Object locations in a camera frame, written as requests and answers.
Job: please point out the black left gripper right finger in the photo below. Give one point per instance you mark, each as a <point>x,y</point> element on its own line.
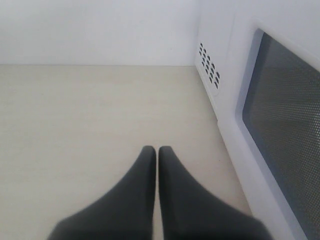
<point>190,212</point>

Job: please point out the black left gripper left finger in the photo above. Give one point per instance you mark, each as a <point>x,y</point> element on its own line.
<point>123,213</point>

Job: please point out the white microwave door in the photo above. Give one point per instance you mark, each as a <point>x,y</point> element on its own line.
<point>269,117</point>

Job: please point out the white Midea microwave oven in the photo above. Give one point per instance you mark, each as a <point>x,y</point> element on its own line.
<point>215,28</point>

